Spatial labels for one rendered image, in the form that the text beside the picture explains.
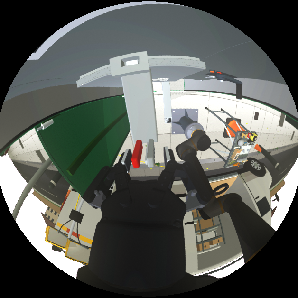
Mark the light grey fuse door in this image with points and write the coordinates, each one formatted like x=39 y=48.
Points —
x=150 y=153

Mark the light grey pillar body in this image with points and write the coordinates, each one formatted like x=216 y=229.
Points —
x=139 y=104

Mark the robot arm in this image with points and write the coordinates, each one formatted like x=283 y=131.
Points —
x=251 y=232

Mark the red fuse-switch lever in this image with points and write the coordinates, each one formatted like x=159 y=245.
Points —
x=136 y=153

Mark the black angled bracket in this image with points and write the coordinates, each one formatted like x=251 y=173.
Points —
x=238 y=90

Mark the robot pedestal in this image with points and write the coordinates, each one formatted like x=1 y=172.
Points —
x=184 y=121

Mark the green pillar door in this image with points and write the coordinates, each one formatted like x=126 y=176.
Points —
x=81 y=139

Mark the black bollard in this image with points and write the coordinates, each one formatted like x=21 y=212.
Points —
x=55 y=180

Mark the black tool with orange tip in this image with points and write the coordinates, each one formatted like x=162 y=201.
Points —
x=270 y=158

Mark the white rod with black clamp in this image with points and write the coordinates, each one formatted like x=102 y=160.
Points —
x=75 y=216

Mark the white yellow service vehicle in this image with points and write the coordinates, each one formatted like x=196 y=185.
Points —
x=86 y=223

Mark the yellow tape measure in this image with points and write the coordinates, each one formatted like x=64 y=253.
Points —
x=253 y=136

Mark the orange traffic cone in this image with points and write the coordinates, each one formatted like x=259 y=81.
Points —
x=234 y=126

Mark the brown cardboard box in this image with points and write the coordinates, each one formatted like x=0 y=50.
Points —
x=235 y=154

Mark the white van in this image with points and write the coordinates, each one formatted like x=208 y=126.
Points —
x=256 y=186

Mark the light grey upright bar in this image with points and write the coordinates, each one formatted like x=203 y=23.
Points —
x=166 y=102

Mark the grey curved lamp pole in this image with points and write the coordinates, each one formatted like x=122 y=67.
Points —
x=30 y=186

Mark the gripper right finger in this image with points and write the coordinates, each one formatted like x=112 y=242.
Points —
x=168 y=177

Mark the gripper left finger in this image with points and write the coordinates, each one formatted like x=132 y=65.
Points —
x=106 y=179

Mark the brown building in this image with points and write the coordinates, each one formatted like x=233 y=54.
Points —
x=50 y=215

